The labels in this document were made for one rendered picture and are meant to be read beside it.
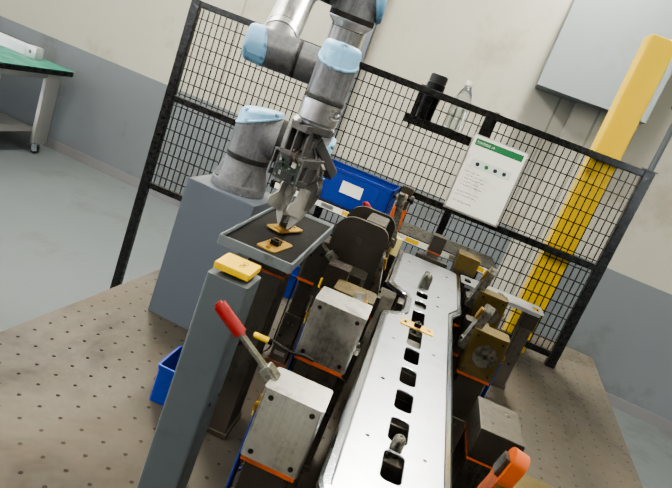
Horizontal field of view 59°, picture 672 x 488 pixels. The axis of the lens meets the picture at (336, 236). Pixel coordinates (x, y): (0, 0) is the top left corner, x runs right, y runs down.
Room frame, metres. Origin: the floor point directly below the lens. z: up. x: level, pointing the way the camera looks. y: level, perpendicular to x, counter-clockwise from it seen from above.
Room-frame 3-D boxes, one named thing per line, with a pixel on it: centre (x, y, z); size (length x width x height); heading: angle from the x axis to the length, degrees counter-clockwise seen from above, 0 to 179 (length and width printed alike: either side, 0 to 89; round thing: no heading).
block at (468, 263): (2.05, -0.47, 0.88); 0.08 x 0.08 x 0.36; 84
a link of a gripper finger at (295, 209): (1.11, 0.09, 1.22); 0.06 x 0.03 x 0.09; 153
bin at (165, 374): (1.17, 0.20, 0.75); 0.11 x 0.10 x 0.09; 174
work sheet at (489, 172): (2.33, -0.47, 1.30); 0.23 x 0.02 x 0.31; 84
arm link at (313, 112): (1.12, 0.11, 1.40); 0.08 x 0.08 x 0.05
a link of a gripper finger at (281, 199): (1.13, 0.13, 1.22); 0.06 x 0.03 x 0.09; 153
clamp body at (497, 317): (1.71, -0.52, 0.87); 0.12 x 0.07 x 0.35; 84
